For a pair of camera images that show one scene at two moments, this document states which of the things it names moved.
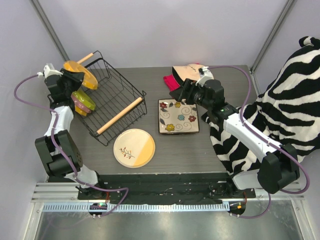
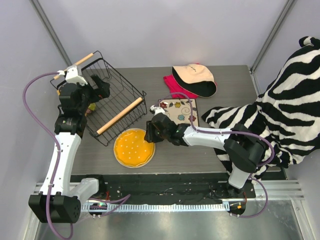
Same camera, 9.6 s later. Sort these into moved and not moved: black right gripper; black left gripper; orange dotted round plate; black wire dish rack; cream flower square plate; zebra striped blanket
Moved: black left gripper; black right gripper
Not moved: cream flower square plate; black wire dish rack; zebra striped blanket; orange dotted round plate
